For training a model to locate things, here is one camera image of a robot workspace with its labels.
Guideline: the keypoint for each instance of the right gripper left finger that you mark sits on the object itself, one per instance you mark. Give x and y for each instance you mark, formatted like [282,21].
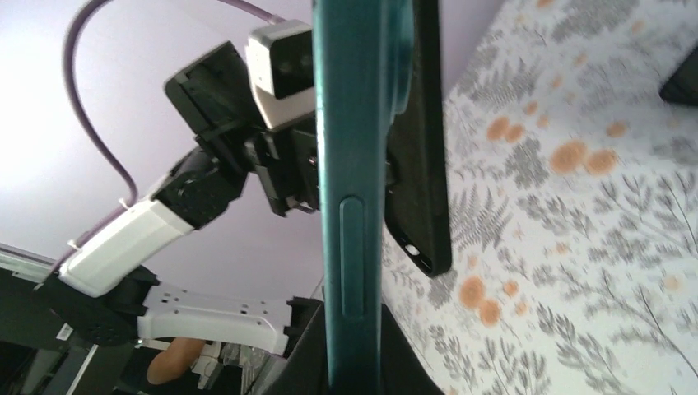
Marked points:
[306,370]

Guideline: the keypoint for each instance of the black phone right row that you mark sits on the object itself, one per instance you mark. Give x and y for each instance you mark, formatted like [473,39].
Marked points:
[681,87]

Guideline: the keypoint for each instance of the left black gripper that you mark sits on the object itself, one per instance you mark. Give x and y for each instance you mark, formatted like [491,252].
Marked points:
[213,96]

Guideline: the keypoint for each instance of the floral table mat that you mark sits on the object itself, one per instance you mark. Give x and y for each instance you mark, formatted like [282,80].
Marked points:
[573,209]

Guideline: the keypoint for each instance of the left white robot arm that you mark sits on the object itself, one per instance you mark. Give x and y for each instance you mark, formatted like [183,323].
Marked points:
[217,245]

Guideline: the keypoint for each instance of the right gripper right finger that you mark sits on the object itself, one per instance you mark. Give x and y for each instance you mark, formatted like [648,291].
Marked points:
[401,371]

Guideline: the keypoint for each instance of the teal phone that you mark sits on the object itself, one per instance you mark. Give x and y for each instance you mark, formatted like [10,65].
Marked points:
[362,72]

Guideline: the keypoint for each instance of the black phone case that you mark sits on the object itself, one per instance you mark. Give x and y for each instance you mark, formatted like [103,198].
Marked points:
[416,203]

